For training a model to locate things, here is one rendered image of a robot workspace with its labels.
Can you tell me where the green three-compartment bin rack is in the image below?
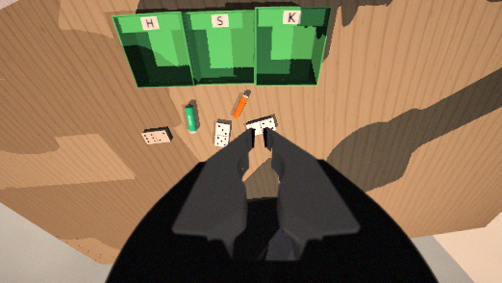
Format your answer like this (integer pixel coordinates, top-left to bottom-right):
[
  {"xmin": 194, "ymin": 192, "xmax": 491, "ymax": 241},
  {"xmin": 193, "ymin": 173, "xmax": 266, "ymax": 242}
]
[{"xmin": 112, "ymin": 7, "xmax": 332, "ymax": 89}]

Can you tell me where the cream domino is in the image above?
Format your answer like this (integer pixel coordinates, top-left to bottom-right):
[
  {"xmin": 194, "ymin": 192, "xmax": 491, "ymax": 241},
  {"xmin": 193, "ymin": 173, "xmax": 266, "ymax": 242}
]
[{"xmin": 141, "ymin": 129, "xmax": 171, "ymax": 144}]

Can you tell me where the white domino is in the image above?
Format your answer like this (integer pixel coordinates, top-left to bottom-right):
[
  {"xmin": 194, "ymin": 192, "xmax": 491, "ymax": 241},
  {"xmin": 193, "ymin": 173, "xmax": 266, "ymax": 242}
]
[
  {"xmin": 214, "ymin": 121, "xmax": 231, "ymax": 147},
  {"xmin": 246, "ymin": 116, "xmax": 276, "ymax": 136}
]

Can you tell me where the green battery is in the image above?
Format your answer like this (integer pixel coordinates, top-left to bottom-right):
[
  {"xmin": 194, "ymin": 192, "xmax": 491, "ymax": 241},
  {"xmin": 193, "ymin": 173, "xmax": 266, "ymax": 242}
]
[{"xmin": 185, "ymin": 105, "xmax": 197, "ymax": 133}]

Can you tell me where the orange battery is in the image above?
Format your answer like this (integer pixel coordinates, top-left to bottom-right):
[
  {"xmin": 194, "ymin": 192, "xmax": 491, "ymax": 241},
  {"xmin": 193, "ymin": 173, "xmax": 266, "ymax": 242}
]
[{"xmin": 233, "ymin": 94, "xmax": 249, "ymax": 118}]

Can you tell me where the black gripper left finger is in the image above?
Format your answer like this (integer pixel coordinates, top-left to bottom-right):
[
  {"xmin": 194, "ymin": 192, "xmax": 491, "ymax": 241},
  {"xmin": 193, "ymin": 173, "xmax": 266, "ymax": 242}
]
[{"xmin": 105, "ymin": 127, "xmax": 255, "ymax": 283}]

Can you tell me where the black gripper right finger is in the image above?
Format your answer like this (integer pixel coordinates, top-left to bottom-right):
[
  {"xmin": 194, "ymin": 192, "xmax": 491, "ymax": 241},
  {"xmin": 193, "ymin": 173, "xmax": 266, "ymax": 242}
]
[{"xmin": 263, "ymin": 127, "xmax": 439, "ymax": 283}]

